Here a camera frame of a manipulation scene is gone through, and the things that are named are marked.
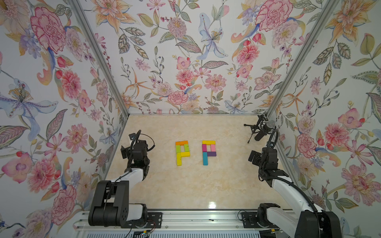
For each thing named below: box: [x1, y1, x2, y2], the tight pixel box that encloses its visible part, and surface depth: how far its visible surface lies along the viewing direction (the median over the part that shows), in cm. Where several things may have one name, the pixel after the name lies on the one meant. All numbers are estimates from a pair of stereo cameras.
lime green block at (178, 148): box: [176, 144, 182, 153], surface depth 103 cm
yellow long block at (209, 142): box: [201, 140, 216, 145], surface depth 106 cm
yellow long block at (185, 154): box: [180, 151, 191, 158], surface depth 100 cm
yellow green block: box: [176, 152, 183, 167], surface depth 97 cm
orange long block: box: [175, 140, 189, 146], surface depth 106 cm
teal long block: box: [202, 151, 208, 166], surface depth 98 cm
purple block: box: [206, 151, 217, 157], surface depth 100 cm
